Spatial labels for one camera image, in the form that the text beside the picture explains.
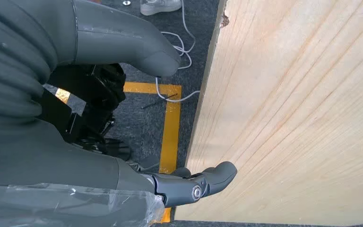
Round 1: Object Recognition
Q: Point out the yellow floor tape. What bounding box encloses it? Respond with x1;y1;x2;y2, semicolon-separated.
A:
123;82;182;224

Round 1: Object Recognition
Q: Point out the white cable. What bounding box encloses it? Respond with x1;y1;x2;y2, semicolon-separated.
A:
160;0;197;70
155;77;201;103

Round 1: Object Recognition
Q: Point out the black zip tie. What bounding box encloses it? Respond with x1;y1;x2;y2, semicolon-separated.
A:
141;93;178;110

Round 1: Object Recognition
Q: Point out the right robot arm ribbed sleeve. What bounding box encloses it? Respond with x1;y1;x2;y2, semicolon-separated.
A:
0;0;77;126

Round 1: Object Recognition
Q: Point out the clear plastic film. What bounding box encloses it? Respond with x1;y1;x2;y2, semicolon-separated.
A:
0;183;165;227

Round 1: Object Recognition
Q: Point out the white shoe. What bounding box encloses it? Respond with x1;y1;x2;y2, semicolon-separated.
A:
140;0;182;16

